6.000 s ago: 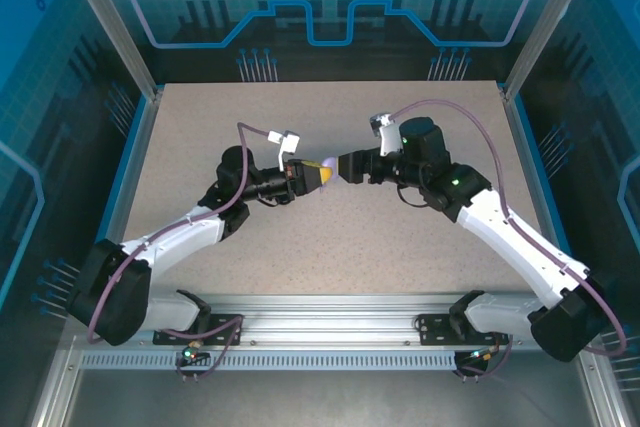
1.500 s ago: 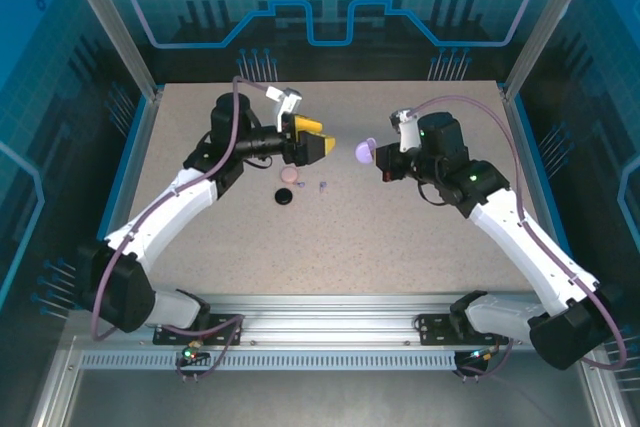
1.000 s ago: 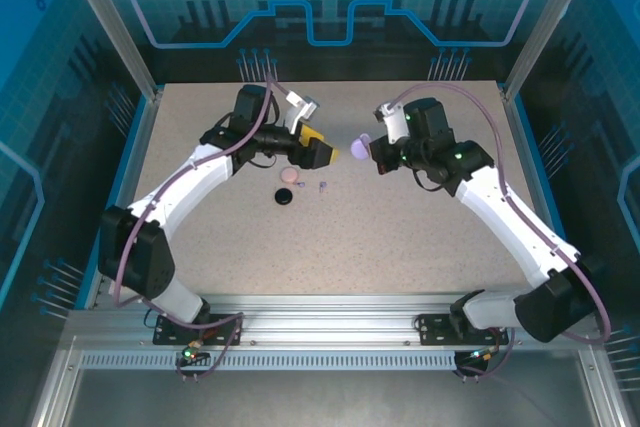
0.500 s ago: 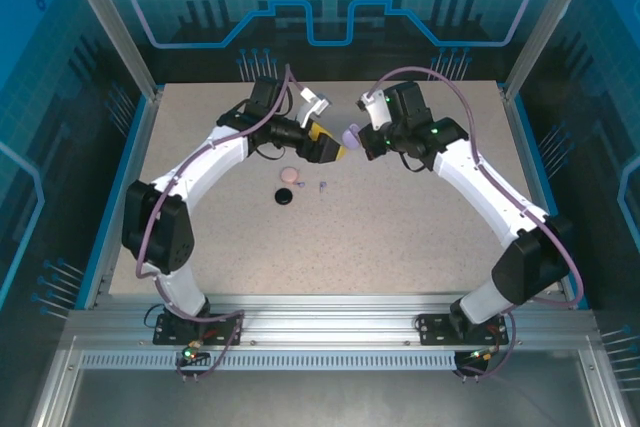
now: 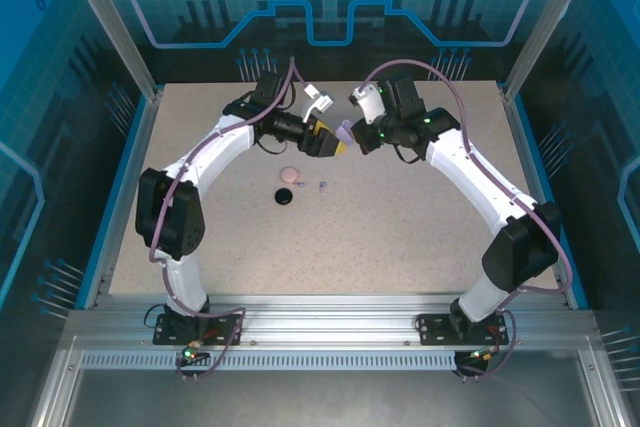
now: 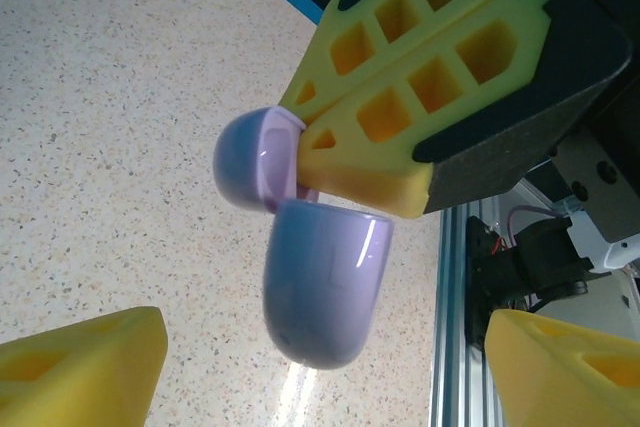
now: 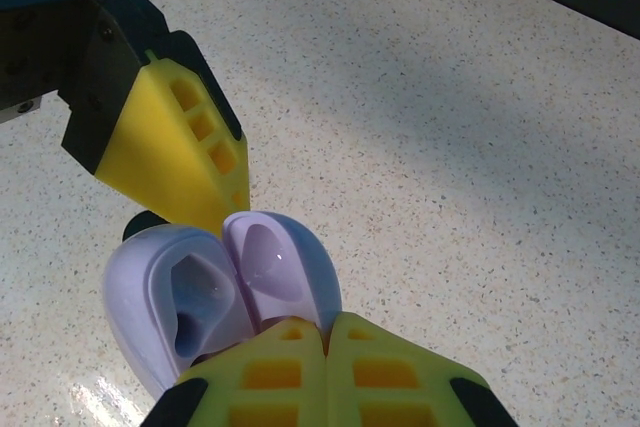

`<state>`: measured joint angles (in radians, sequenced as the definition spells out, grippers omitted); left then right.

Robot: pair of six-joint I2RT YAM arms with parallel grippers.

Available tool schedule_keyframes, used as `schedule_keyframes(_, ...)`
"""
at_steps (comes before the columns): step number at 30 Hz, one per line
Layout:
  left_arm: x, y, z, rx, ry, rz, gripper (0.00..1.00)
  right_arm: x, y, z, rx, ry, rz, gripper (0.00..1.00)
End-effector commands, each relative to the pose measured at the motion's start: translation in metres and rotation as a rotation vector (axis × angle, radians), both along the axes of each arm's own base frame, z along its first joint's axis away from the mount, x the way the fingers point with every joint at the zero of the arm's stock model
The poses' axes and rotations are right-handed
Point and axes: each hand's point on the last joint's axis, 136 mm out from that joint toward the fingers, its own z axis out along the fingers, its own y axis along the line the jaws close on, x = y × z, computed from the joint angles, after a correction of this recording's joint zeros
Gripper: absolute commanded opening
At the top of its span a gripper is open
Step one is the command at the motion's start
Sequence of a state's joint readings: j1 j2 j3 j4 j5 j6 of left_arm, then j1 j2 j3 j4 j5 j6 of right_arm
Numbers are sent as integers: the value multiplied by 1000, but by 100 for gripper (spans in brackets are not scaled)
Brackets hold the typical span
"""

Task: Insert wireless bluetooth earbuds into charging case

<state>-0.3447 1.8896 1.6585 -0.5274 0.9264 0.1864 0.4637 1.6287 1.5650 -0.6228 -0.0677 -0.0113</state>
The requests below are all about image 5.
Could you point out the purple earbud charging case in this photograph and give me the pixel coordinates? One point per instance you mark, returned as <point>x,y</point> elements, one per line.
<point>345,133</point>

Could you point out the pink earbud charging case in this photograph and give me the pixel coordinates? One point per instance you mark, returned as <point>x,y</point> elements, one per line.
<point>289,174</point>

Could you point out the black earbud charging case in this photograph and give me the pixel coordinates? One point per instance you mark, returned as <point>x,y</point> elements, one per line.
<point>284,196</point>

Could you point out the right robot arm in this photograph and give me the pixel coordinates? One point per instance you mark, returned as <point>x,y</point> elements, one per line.
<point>470,182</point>

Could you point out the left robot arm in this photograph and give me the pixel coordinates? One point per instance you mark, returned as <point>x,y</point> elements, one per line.
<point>185,237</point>

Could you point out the aluminium mounting beam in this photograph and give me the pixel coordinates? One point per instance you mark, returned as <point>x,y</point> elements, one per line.
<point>325,322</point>

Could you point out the slotted aluminium strip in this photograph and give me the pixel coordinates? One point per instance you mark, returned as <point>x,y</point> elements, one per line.
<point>325,362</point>

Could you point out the small green-lit circuit board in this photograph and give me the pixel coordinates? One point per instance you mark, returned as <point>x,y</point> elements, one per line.
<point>480,354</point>
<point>190,353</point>

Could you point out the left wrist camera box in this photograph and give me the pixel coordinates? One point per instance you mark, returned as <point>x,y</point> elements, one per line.
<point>315,102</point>

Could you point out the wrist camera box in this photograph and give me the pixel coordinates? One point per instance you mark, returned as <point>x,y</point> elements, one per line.
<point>315,102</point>
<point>370,104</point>

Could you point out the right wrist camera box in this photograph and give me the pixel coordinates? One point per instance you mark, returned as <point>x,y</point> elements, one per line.
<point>370,104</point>

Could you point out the blue-edged aluminium side rail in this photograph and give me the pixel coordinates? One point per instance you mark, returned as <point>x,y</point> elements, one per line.
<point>125,197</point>
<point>525,147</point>

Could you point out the aluminium frame post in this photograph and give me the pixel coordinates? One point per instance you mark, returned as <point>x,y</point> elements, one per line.
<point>549,22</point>
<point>112,22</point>

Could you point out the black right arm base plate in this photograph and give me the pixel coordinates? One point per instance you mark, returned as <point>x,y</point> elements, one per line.
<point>435,329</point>

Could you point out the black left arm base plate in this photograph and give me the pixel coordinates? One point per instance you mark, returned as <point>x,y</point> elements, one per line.
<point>170,334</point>

